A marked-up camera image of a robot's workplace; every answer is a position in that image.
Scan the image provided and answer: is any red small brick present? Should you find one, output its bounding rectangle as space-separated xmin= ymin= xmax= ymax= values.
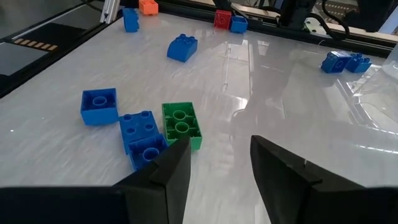
xmin=213 ymin=9 xmax=233 ymax=30

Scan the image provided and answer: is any blue sloped brick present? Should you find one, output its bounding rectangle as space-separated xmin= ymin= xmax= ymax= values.
xmin=166 ymin=33 xmax=198 ymax=63

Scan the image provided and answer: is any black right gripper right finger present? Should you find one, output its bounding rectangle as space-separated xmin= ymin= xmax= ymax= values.
xmin=250 ymin=134 xmax=398 ymax=224

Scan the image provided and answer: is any orange small brick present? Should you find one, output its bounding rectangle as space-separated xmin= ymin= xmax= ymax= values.
xmin=138 ymin=0 xmax=159 ymax=16

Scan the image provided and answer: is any green medium brick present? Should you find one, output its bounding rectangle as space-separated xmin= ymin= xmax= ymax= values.
xmin=161 ymin=101 xmax=203 ymax=152

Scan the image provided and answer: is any white mounting plate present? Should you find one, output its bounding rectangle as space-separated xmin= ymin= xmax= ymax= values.
xmin=303 ymin=17 xmax=330 ymax=35

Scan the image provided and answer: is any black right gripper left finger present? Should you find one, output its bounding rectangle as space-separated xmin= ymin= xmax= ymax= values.
xmin=0 ymin=136 xmax=192 ymax=224

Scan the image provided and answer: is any silver metal bracket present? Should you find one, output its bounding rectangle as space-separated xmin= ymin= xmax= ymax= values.
xmin=99 ymin=0 xmax=121 ymax=25

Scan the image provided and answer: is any blue small brick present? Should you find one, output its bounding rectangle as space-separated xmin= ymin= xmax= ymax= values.
xmin=320 ymin=50 xmax=354 ymax=75
xmin=229 ymin=15 xmax=249 ymax=34
xmin=345 ymin=52 xmax=373 ymax=74
xmin=122 ymin=7 xmax=141 ymax=34
xmin=127 ymin=133 xmax=169 ymax=172
xmin=119 ymin=110 xmax=160 ymax=155
xmin=80 ymin=87 xmax=119 ymax=127

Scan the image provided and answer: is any black aluminium table frame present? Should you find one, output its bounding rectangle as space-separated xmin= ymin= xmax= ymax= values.
xmin=0 ymin=0 xmax=398 ymax=99

